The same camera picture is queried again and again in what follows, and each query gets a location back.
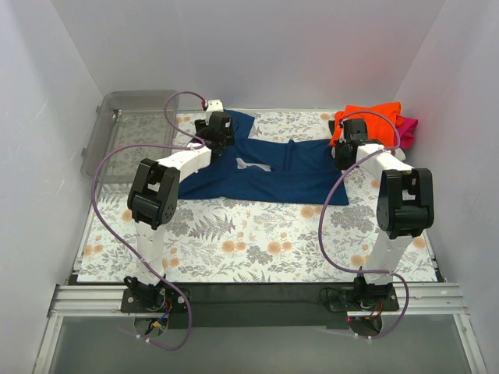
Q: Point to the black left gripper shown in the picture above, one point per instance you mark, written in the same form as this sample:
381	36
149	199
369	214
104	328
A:
220	125

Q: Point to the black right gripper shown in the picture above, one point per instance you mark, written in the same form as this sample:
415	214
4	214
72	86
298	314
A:
354	129

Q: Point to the blue Mickey print t-shirt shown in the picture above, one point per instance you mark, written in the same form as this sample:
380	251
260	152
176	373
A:
257	170

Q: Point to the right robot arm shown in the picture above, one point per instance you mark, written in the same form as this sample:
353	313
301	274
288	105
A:
405	208

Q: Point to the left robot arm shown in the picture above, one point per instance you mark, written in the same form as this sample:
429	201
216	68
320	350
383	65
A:
153	200

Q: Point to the orange folded t-shirt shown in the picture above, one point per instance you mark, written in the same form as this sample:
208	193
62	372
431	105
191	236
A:
377	128

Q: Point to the pink folded t-shirt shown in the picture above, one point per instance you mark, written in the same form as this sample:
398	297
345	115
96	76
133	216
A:
406	128

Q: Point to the clear plastic bin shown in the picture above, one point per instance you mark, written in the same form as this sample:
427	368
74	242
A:
126	118

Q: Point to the floral patterned table mat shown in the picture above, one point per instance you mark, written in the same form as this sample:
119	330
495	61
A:
226	240

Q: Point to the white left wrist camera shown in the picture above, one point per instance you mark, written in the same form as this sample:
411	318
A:
213	105

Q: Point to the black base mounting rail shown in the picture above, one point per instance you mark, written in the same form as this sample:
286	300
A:
258	304

